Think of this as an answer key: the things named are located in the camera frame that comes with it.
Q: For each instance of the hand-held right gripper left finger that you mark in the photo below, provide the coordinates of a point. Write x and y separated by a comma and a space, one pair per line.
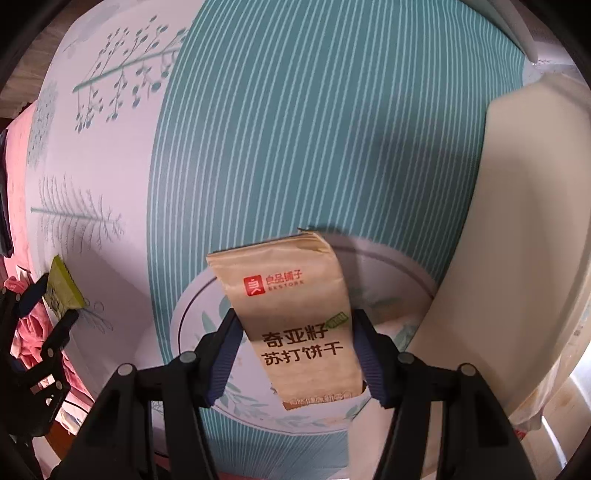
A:
225, 360

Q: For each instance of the teal leaf print tablecloth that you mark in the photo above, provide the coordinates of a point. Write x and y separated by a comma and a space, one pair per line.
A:
300, 138

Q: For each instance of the white floral curtain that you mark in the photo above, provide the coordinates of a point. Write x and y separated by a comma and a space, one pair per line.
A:
563, 406

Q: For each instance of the pink blanket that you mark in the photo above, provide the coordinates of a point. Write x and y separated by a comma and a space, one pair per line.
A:
21, 194

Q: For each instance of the small green yellow packet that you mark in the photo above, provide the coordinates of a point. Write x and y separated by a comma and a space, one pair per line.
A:
62, 286

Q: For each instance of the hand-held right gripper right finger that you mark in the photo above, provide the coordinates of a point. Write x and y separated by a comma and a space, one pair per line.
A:
371, 360

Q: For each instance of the white plastic storage box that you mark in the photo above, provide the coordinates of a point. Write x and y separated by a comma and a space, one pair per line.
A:
508, 277

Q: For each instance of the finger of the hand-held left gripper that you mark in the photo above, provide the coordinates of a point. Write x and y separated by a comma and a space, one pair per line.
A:
60, 333
33, 294

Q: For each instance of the tan cracker packet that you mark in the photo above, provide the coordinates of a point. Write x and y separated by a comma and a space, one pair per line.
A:
295, 323

